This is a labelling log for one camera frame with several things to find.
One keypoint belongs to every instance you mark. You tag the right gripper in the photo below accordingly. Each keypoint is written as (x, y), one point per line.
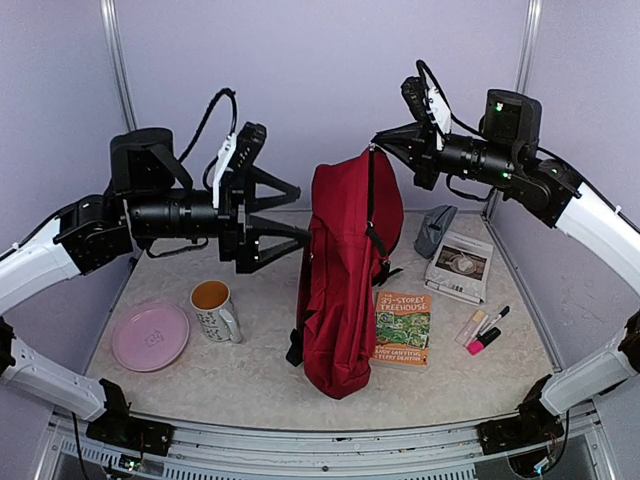
(420, 155)

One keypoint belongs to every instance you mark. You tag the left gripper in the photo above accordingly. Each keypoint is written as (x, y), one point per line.
(236, 245)

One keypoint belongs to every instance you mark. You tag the red backpack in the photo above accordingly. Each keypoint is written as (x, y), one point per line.
(356, 222)

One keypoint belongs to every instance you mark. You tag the white magazine booklet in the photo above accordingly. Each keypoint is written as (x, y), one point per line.
(460, 268)

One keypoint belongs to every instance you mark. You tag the orange treehouse book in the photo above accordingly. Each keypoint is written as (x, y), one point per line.
(403, 324)

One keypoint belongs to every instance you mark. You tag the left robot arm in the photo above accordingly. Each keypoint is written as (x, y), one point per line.
(151, 196)

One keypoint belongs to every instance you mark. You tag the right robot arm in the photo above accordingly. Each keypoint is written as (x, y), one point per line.
(504, 157)

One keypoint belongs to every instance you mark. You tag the grey pencil pouch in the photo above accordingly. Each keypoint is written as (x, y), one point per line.
(434, 225)

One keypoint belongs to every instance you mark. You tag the white patterned mug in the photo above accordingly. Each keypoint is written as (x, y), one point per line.
(212, 304)

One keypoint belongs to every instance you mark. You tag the pink plate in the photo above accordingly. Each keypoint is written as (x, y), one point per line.
(150, 337)

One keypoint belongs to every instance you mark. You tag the black white marker pen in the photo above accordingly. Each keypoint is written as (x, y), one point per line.
(494, 321)

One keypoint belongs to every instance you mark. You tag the pink highlighter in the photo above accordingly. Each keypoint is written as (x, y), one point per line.
(484, 340)

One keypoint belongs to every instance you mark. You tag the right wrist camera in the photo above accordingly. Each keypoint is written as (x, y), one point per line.
(427, 104)

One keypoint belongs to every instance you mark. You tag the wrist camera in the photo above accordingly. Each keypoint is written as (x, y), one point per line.
(235, 157)
(427, 104)

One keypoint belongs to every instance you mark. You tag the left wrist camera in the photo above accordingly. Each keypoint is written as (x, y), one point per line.
(235, 157)

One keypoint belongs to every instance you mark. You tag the right aluminium frame post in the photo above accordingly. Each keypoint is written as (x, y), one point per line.
(528, 46)

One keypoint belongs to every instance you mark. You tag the aluminium frame post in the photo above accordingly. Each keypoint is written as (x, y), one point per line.
(118, 64)
(528, 46)

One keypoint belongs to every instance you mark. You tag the left aluminium frame post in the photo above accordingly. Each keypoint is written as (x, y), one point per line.
(118, 64)

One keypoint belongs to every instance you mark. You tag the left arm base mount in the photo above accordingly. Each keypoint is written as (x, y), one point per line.
(136, 434)

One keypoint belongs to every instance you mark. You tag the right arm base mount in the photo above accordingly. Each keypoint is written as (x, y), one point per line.
(497, 436)

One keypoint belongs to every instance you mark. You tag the front aluminium rail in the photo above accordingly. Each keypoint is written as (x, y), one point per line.
(208, 451)

